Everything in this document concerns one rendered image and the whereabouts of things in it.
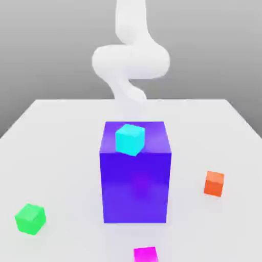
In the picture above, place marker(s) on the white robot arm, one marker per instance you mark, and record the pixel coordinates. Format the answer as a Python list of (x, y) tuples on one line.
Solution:
[(131, 61)]

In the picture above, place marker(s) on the small cyan cube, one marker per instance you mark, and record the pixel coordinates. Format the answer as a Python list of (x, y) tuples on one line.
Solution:
[(129, 141)]

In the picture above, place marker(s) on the small orange cube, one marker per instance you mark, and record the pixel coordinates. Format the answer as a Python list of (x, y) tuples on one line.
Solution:
[(214, 185)]

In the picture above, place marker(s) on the small magenta cube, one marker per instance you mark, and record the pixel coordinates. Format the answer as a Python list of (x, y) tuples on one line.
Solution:
[(145, 254)]

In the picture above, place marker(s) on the small green cube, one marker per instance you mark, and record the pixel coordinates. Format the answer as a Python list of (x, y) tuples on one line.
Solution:
[(30, 219)]

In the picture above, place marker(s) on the large blue box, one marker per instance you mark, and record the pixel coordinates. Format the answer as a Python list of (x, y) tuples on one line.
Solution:
[(135, 188)]

